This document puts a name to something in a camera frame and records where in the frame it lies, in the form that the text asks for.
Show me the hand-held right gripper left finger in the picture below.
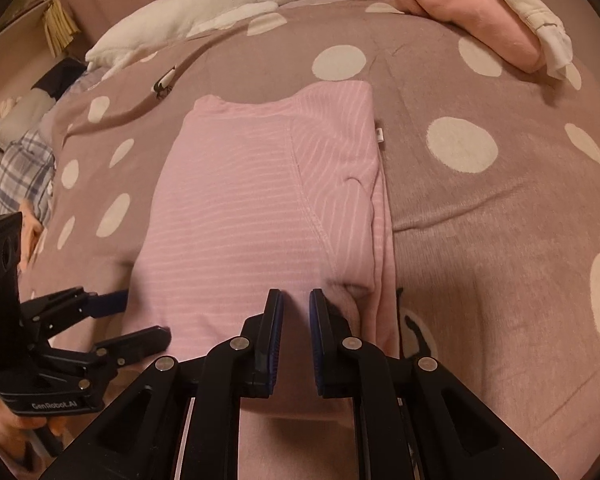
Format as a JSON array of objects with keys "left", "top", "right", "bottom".
[{"left": 39, "top": 288, "right": 286, "bottom": 480}]

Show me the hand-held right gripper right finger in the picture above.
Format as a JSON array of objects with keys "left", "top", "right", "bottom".
[{"left": 307, "top": 288, "right": 561, "bottom": 480}]

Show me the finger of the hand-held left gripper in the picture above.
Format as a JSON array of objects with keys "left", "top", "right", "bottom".
[
  {"left": 22, "top": 286, "right": 129, "bottom": 347},
  {"left": 27, "top": 326, "right": 173, "bottom": 377}
]

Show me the pink striped garment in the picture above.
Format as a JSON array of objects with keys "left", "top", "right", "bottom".
[{"left": 120, "top": 81, "right": 399, "bottom": 480}]

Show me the person's left hand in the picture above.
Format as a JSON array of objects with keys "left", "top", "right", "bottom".
[{"left": 0, "top": 402, "right": 69, "bottom": 467}]

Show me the peach printed garment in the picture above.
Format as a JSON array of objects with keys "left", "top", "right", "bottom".
[{"left": 17, "top": 199, "right": 46, "bottom": 274}]

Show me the plaid pillow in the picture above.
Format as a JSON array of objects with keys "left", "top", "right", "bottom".
[{"left": 0, "top": 129, "right": 57, "bottom": 227}]

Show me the grey plush toy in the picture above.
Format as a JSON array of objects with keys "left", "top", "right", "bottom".
[{"left": 0, "top": 87, "right": 57, "bottom": 154}]

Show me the mauve polka dot blanket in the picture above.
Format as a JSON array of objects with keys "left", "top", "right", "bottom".
[{"left": 17, "top": 0, "right": 600, "bottom": 480}]

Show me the dark cloth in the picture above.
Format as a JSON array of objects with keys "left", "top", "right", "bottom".
[{"left": 32, "top": 57, "right": 89, "bottom": 99}]

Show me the yellow tassel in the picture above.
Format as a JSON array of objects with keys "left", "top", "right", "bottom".
[{"left": 42, "top": 0, "right": 81, "bottom": 57}]

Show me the white goose plush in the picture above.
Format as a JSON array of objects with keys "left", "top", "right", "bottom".
[{"left": 85, "top": 0, "right": 374, "bottom": 79}]

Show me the plain pink folded garment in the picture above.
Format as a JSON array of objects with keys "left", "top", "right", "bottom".
[{"left": 382, "top": 0, "right": 549, "bottom": 74}]

